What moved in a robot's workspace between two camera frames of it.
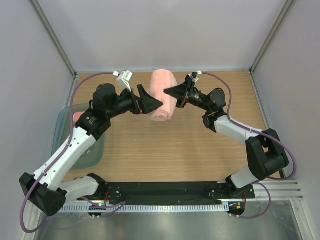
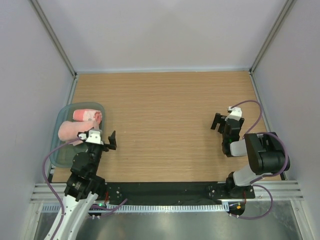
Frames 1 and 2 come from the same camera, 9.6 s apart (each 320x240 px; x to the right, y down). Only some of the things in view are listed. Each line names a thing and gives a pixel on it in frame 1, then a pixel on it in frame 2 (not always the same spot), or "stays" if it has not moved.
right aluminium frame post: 287,6 stays
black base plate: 168,191 stays
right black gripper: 182,92 → 220,119
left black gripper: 146,103 → 111,146
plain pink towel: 160,80 → 68,130
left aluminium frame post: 54,37 stays
